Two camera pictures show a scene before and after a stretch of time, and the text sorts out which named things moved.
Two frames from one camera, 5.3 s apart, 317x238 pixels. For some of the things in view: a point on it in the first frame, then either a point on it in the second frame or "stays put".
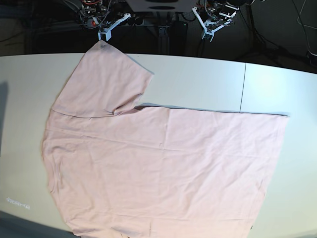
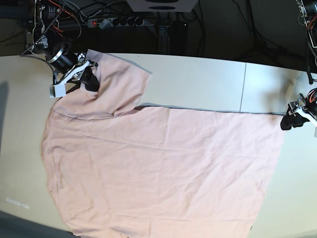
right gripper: (211, 25) → (307, 107)
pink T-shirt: (119, 171) stays put
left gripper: (106, 31) → (68, 66)
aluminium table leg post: (163, 40) stays put
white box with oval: (162, 6) stays put
